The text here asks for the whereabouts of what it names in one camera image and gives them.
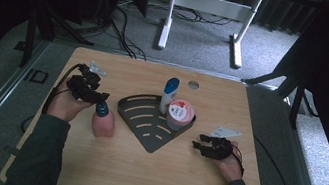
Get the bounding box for black slotted corner rack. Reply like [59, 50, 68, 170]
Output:
[110, 88, 200, 161]

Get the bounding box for pink jar with white lid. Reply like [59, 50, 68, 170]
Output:
[163, 96, 198, 135]

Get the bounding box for black floor cable bundle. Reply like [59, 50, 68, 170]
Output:
[103, 4, 156, 62]

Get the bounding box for person's right hand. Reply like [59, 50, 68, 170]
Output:
[211, 137, 250, 185]

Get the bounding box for pink bottle with blue cap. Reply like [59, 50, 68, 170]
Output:
[88, 99, 120, 141]

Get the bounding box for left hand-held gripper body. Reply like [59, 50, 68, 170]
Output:
[63, 57, 109, 105]

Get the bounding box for left hand-held gripper cable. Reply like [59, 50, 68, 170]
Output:
[40, 57, 86, 121]

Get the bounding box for white desk frame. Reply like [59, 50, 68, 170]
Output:
[155, 0, 265, 72]

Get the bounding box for white bottle with blue cap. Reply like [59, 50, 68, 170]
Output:
[157, 74, 182, 119]

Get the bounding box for short black cable loop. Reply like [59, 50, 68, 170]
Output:
[20, 113, 36, 135]

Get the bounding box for cables under white desk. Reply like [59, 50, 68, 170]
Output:
[146, 0, 236, 30]

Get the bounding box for black metal stand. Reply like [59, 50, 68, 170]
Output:
[234, 59, 326, 133]
[19, 0, 100, 80]

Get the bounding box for person's left hand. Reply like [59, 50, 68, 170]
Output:
[45, 81, 97, 127]

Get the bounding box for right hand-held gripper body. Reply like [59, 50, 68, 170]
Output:
[203, 123, 243, 164]

